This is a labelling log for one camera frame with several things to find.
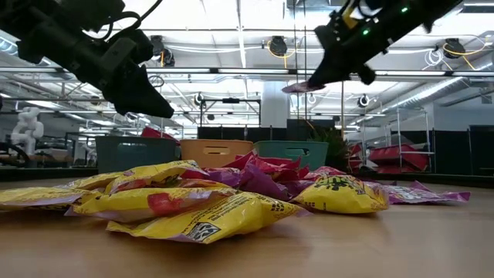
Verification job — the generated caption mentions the dark teal plastic basket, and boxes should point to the dark teal plastic basket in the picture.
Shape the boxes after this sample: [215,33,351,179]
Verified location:
[95,135,181,174]

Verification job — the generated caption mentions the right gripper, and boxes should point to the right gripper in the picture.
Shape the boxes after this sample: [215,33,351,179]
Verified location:
[306,0,424,88]

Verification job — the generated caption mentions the yellow tape tag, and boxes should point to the yellow tape tag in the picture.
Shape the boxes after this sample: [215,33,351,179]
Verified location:
[341,6,360,29]

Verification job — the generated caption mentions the black metal stand frame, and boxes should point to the black metal stand frame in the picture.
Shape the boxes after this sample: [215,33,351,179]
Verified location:
[199,98,262,128]

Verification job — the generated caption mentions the red Skittles candy packet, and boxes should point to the red Skittles candy packet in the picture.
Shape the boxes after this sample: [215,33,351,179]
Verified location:
[223,151,312,182]

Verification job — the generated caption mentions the orange plastic basket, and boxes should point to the orange plastic basket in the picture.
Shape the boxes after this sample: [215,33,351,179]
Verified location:
[180,139,255,169]

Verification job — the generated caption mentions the black partition panel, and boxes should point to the black partition panel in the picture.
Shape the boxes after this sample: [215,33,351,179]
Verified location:
[428,125,494,177]
[197,118,337,142]

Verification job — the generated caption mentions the white building column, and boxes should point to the white building column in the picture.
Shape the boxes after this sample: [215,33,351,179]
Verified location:
[261,80,289,128]

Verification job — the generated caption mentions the yellow Sour Patch candy packet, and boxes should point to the yellow Sour Patch candy packet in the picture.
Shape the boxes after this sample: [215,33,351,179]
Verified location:
[0,186,93,212]
[64,187,240,224]
[103,160,211,194]
[106,192,310,245]
[57,171,127,191]
[292,174,390,215]

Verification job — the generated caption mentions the silver ventilation duct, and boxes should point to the silver ventilation duct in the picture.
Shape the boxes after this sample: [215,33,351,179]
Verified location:
[380,75,494,115]

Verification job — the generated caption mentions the red plastic storage bin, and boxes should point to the red plastic storage bin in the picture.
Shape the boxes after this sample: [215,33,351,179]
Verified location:
[347,142,364,173]
[376,164,421,175]
[368,144,430,171]

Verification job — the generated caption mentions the black curved hose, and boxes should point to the black curved hose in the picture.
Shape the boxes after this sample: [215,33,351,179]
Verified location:
[0,141,31,168]

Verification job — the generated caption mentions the red angled panel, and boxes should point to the red angled panel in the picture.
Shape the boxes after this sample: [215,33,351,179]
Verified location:
[140,126,181,147]

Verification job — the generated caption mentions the metal shelf rack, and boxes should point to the metal shelf rack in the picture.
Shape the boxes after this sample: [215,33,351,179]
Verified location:
[358,107,435,175]

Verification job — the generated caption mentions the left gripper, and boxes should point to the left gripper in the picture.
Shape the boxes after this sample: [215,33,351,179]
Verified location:
[17,22,174,119]

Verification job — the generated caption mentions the small artificial potted plant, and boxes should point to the small artificial potted plant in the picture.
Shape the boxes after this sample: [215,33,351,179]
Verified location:
[308,126,351,174]

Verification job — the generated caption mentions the green teal plastic basket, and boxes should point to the green teal plastic basket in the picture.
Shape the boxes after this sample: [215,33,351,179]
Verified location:
[253,140,330,171]

